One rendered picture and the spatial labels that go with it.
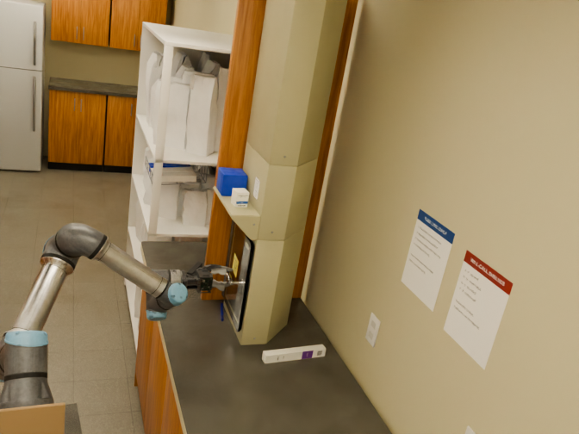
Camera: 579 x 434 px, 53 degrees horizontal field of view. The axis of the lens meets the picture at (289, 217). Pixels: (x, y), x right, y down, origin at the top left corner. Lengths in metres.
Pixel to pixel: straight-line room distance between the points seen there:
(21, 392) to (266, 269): 0.97
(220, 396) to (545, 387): 1.10
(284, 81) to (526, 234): 0.95
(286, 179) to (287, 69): 0.40
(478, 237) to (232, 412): 1.01
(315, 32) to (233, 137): 0.62
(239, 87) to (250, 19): 0.26
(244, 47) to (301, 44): 0.39
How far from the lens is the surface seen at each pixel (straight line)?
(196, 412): 2.09
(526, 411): 1.68
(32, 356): 1.87
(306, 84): 2.09
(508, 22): 1.78
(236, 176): 2.32
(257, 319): 2.39
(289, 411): 2.16
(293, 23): 2.05
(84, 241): 2.05
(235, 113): 2.43
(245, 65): 2.40
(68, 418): 2.07
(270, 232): 2.22
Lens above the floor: 2.28
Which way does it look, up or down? 20 degrees down
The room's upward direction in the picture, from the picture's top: 10 degrees clockwise
